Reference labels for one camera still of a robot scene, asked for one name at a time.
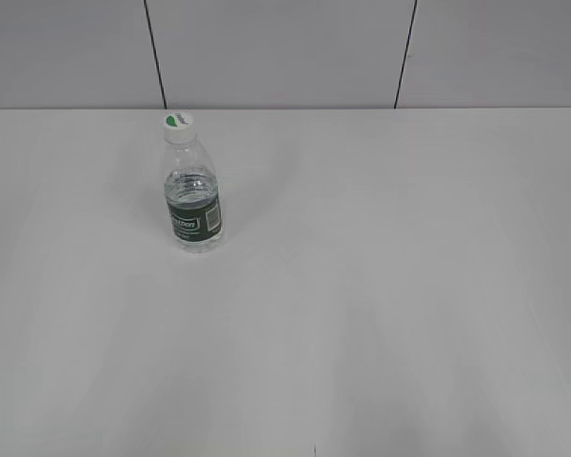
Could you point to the clear cestbon water bottle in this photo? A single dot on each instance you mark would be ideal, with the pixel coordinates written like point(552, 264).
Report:
point(192, 195)

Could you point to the white green bottle cap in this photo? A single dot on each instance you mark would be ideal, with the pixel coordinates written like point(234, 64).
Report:
point(179, 128)

